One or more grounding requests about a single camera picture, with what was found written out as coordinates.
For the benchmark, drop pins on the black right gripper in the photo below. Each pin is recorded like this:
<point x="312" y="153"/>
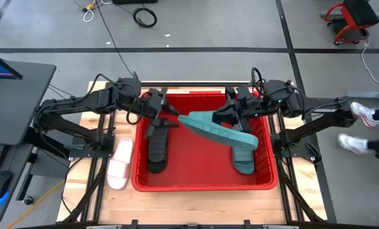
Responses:
<point x="245" y="105"/>

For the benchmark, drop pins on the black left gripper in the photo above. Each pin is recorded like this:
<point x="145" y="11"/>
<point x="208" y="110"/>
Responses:
<point x="154" y="103"/>

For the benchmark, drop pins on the green rubber slide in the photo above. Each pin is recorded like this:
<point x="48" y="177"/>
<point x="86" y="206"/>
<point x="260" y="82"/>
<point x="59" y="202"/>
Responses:
<point x="218" y="130"/>
<point x="243" y="162"/>

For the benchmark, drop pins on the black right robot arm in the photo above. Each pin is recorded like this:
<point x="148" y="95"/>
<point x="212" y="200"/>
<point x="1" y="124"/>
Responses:
<point x="335" y="117"/>

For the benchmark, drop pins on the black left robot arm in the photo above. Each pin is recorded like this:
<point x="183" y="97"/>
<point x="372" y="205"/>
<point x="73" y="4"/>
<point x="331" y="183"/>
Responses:
<point x="81" y="100"/>

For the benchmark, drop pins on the red plastic bin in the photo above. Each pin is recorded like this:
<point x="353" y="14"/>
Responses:
<point x="202" y="165"/>

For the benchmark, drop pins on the pink rubber slide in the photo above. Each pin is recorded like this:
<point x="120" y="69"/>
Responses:
<point x="119" y="165"/>

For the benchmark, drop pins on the black table clamp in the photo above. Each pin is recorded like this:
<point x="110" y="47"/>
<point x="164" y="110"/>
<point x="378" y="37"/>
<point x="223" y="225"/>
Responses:
<point x="247" y="223"/>
<point x="134" y="223"/>

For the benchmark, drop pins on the black box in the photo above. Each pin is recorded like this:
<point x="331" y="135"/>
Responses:
<point x="133" y="1"/>

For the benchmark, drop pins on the person's foot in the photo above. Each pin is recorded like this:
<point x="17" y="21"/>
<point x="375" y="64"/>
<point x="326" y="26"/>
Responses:
<point x="364" y="114"/>
<point x="353" y="143"/>

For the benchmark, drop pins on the yellow plug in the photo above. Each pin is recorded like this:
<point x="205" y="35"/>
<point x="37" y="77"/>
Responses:
<point x="90" y="5"/>

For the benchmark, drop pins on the grey metal bar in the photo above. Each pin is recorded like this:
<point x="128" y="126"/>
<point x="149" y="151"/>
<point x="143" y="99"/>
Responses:
<point x="370" y="94"/>

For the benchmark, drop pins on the dark grey desk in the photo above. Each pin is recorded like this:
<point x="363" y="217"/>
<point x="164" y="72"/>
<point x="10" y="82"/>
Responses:
<point x="17" y="105"/>

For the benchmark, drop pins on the red rolling stool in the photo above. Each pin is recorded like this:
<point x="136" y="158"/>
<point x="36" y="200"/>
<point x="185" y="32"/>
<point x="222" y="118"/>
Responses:
<point x="358" y="12"/>

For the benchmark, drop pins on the black desk caster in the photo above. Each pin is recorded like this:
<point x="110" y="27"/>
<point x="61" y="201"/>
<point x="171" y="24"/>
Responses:
<point x="27" y="199"/>

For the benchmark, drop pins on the black computer mouse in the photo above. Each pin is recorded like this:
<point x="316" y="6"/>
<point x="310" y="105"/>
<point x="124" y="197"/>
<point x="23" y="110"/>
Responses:
<point x="0" y="184"/>

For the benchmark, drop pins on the black aluminium table frame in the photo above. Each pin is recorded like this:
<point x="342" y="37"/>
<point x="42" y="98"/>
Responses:
<point x="208" y="84"/>

